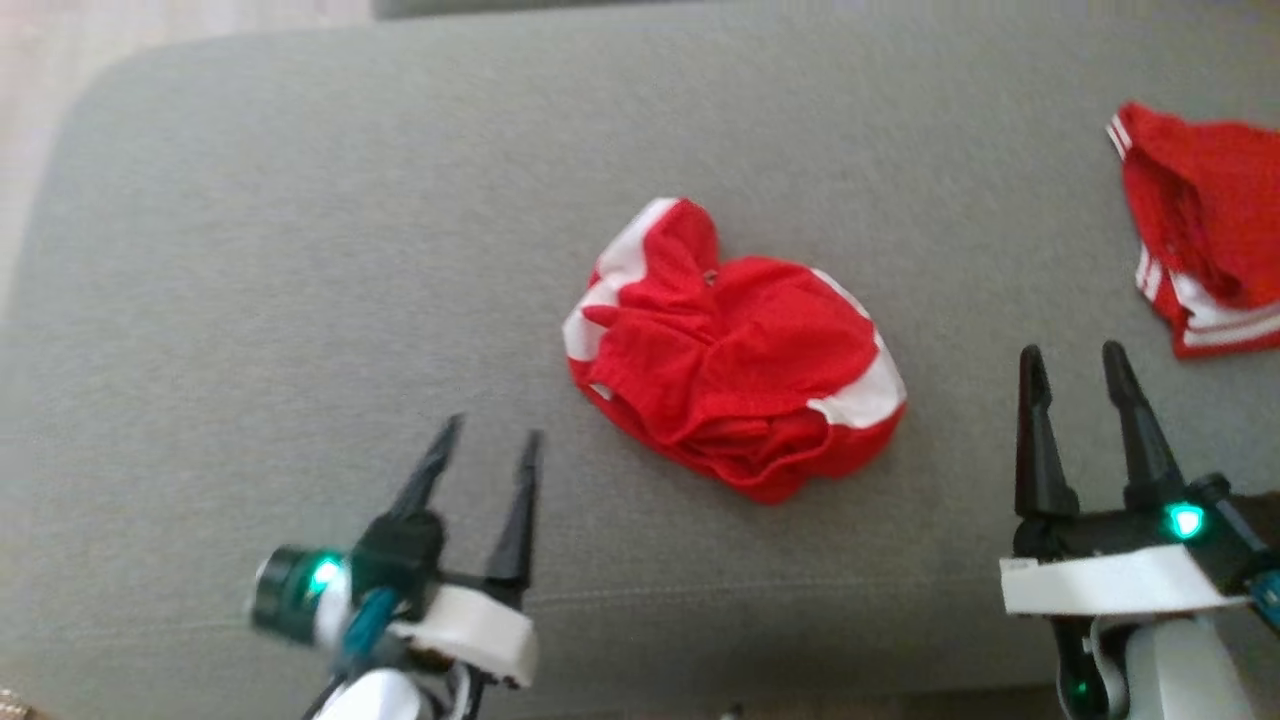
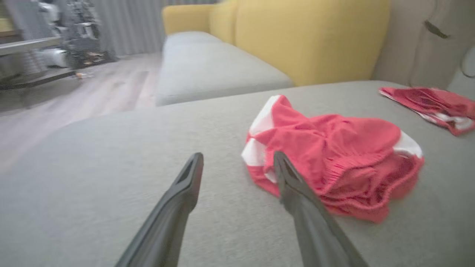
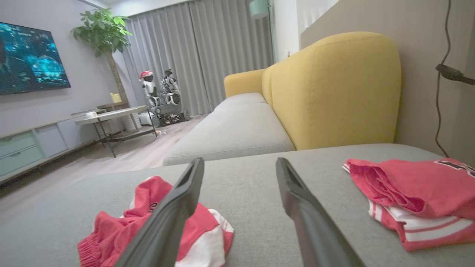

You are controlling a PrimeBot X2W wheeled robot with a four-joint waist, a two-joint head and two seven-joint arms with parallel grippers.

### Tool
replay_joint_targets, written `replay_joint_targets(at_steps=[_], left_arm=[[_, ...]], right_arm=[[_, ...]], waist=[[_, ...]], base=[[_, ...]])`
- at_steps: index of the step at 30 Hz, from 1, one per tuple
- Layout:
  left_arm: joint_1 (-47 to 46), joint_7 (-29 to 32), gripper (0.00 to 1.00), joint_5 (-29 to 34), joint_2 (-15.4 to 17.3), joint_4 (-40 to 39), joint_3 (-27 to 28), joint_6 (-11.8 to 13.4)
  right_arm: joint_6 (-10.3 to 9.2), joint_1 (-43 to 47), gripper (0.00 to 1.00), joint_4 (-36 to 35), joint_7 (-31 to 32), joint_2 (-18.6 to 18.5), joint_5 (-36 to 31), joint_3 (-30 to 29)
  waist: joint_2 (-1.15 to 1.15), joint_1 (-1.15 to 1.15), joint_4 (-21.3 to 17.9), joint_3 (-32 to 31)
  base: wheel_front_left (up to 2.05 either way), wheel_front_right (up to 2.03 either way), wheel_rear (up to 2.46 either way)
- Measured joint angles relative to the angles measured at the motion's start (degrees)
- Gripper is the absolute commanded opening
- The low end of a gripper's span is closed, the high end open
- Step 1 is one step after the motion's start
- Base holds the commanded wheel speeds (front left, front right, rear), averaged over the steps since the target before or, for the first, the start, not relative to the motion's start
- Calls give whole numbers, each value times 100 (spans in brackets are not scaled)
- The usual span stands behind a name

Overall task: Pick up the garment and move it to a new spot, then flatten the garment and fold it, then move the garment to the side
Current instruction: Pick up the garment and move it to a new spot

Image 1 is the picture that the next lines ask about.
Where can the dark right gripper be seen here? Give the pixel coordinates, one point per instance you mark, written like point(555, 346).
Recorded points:
point(1100, 530)

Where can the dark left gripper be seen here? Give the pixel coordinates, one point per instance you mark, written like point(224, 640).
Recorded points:
point(400, 560)

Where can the red shorts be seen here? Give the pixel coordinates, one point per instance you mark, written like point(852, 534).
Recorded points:
point(1220, 200)

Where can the red and white ribbed garment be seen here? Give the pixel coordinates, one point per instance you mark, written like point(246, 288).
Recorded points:
point(740, 370)

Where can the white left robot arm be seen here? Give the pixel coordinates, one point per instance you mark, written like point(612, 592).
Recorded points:
point(375, 700)

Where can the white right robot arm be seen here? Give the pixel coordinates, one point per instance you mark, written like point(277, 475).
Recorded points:
point(1190, 670)

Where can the large grey sofa ottoman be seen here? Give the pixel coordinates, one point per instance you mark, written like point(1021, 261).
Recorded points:
point(300, 250)

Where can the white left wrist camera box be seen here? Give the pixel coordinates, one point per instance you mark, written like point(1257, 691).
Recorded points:
point(470, 630)

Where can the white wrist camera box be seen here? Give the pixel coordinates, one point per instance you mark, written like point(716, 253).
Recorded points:
point(1110, 582)
point(470, 630)

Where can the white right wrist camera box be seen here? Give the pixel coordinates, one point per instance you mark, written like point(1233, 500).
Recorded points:
point(1110, 582)

